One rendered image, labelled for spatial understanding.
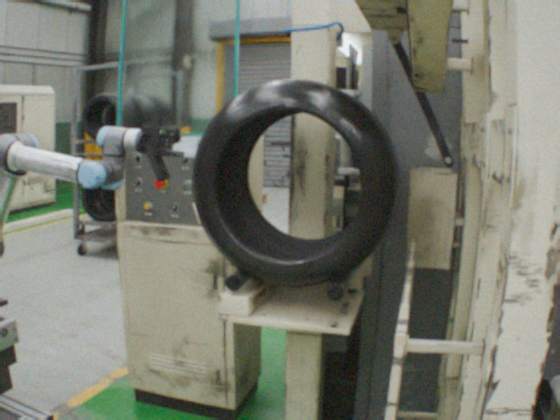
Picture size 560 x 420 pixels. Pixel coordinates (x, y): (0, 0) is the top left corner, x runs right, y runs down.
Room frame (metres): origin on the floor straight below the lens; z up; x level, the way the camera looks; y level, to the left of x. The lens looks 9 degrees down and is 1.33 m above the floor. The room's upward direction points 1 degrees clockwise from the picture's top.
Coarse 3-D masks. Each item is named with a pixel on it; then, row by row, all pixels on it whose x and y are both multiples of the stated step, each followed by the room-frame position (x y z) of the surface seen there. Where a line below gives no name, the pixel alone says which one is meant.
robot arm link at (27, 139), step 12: (24, 132) 1.68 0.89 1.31; (12, 144) 1.61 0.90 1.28; (24, 144) 1.62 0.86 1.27; (36, 144) 1.70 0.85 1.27; (0, 168) 1.64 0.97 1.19; (0, 180) 1.64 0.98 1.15; (12, 180) 1.65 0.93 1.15; (0, 192) 1.64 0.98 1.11; (12, 192) 1.67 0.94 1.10; (0, 204) 1.65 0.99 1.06; (0, 216) 1.66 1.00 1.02; (0, 228) 1.68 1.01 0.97; (0, 240) 1.69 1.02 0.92; (0, 252) 1.72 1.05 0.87
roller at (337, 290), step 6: (354, 270) 1.52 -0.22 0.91; (348, 276) 1.43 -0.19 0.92; (336, 282) 1.35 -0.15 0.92; (342, 282) 1.36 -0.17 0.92; (348, 282) 1.40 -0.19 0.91; (330, 288) 1.33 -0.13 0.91; (336, 288) 1.33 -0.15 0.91; (342, 288) 1.33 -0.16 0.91; (330, 294) 1.33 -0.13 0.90; (336, 294) 1.33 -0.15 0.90; (342, 294) 1.32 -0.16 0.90; (336, 300) 1.33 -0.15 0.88
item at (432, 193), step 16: (416, 176) 1.57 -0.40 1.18; (432, 176) 1.56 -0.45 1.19; (448, 176) 1.54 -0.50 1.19; (416, 192) 1.57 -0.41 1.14; (432, 192) 1.56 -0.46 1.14; (448, 192) 1.54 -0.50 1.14; (416, 208) 1.57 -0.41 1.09; (432, 208) 1.55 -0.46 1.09; (448, 208) 1.54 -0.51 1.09; (416, 224) 1.57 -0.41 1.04; (432, 224) 1.55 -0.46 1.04; (448, 224) 1.54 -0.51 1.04; (416, 240) 1.57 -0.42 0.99; (432, 240) 1.55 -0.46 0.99; (448, 240) 1.54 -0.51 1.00; (416, 256) 1.56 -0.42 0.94; (432, 256) 1.55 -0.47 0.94; (448, 256) 1.54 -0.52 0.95
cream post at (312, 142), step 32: (320, 0) 1.72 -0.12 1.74; (320, 32) 1.72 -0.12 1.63; (320, 64) 1.72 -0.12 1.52; (320, 128) 1.72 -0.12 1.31; (320, 160) 1.72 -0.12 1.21; (320, 192) 1.72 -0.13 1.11; (320, 224) 1.72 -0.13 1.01; (288, 352) 1.74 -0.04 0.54; (320, 352) 1.72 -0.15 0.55; (288, 384) 1.74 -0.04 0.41; (320, 384) 1.74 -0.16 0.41; (288, 416) 1.74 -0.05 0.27; (320, 416) 1.79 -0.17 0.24
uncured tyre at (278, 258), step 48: (240, 96) 1.43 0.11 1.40; (288, 96) 1.36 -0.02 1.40; (336, 96) 1.36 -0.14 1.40; (240, 144) 1.67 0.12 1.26; (384, 144) 1.33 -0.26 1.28; (192, 192) 1.47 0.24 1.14; (240, 192) 1.67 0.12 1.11; (384, 192) 1.31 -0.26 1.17; (240, 240) 1.41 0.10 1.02; (288, 240) 1.63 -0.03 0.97; (336, 240) 1.59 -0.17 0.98
